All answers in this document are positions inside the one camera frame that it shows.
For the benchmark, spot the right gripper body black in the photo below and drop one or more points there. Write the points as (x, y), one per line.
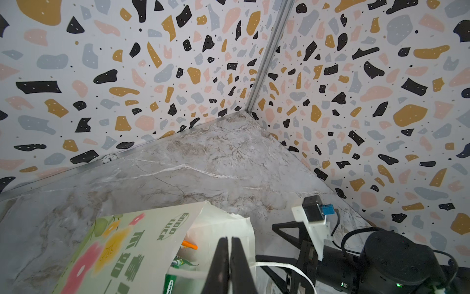
(292, 275)

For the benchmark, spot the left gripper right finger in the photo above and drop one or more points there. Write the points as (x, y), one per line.
(240, 275)

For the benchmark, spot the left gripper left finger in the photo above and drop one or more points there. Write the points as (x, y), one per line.
(218, 277)

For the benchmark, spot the white paper bag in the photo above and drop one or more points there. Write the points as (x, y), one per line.
(131, 253)

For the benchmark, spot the pink orange Fox's candy bag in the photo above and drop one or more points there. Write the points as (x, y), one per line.
(187, 244)

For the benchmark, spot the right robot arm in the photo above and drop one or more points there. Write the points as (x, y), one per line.
(368, 261)

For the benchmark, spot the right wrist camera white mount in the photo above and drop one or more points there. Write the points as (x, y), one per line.
(309, 211)

